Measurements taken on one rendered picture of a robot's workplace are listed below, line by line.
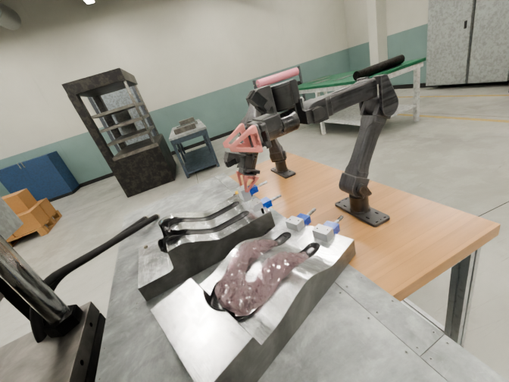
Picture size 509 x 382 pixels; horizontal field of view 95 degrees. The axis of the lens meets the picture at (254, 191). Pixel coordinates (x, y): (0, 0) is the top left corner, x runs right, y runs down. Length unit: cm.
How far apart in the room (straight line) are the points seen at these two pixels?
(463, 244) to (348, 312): 37
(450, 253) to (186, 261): 75
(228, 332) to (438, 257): 56
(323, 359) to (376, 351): 10
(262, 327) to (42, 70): 773
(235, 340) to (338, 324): 24
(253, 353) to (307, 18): 833
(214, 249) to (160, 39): 689
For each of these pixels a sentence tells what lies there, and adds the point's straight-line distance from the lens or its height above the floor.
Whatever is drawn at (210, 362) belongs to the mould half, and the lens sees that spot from 53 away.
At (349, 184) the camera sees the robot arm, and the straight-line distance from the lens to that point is 83.
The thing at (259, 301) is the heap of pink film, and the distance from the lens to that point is 59.
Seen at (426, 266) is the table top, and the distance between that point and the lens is 76.
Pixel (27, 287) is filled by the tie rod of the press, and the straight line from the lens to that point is 99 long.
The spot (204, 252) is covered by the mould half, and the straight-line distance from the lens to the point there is 83.
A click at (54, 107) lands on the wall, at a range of 790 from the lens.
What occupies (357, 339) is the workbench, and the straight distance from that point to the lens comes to 61.
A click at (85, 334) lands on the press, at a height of 77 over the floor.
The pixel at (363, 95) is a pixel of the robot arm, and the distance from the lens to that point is 79.
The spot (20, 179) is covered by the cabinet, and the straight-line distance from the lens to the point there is 800.
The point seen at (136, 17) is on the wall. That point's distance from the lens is 758.
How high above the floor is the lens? 133
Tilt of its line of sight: 25 degrees down
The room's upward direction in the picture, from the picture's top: 18 degrees counter-clockwise
